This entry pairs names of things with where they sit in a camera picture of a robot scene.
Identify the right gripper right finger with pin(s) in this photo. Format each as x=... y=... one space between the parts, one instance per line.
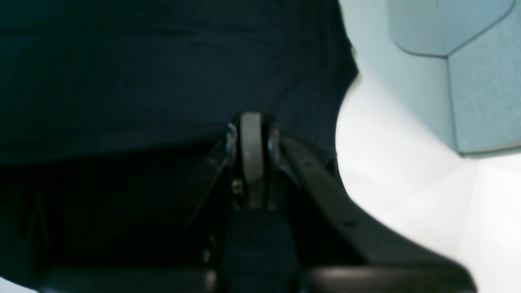
x=341 y=247

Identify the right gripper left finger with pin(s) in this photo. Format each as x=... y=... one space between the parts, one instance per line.
x=227 y=214

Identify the black T-shirt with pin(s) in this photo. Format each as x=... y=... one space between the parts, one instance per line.
x=108 y=106

